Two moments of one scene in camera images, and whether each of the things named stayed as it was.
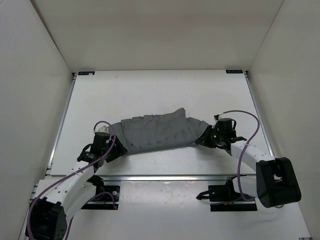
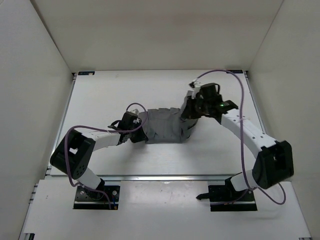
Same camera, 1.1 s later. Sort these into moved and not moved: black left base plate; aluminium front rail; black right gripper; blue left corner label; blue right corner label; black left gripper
Moved: black left gripper; black right gripper
Not moved: black left base plate; blue left corner label; aluminium front rail; blue right corner label
